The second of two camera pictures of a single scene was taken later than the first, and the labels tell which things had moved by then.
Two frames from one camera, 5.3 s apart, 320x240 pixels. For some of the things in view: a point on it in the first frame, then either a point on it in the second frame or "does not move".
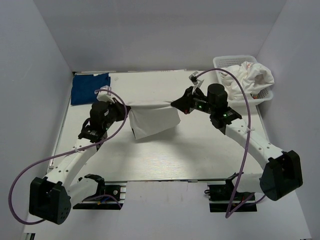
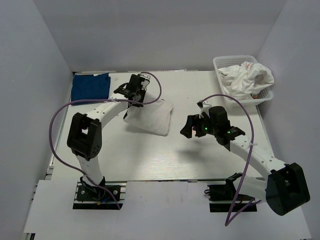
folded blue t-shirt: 83,87 does not move
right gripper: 184,103 -> 192,121
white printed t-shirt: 254,77 does not move
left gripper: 120,108 -> 143,91
